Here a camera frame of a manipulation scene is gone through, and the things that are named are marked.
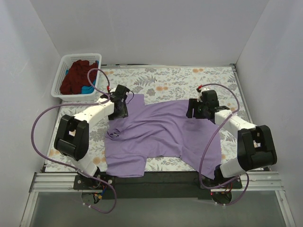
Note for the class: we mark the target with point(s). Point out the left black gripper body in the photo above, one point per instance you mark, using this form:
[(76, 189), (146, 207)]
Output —
[(119, 113)]

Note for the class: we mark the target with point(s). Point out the white plastic laundry basket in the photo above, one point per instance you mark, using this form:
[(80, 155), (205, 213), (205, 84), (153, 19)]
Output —
[(71, 83)]

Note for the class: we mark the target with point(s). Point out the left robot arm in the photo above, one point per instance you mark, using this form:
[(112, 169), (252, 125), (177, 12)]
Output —
[(72, 138)]

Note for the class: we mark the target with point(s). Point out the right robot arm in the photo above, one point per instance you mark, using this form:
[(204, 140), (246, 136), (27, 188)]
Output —
[(255, 146)]

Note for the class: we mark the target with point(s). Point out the dark red t shirt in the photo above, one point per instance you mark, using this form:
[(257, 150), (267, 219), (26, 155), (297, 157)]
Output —
[(78, 75)]

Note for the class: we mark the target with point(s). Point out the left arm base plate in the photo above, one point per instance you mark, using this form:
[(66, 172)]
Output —
[(87, 183)]

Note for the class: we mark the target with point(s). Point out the blue t shirt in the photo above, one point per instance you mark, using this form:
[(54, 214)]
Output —
[(87, 89)]

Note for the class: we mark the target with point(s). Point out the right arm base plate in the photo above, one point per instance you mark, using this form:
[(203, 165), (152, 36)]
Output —
[(224, 183)]

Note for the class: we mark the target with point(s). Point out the purple t shirt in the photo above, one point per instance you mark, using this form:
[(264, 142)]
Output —
[(159, 130)]

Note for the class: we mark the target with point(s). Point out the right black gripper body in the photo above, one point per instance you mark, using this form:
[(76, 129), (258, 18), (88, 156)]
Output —
[(192, 111)]

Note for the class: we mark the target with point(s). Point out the floral patterned table mat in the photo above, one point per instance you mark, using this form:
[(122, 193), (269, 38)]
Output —
[(158, 85)]

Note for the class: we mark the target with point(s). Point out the aluminium frame rail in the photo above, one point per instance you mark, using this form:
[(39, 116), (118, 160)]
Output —
[(70, 182)]

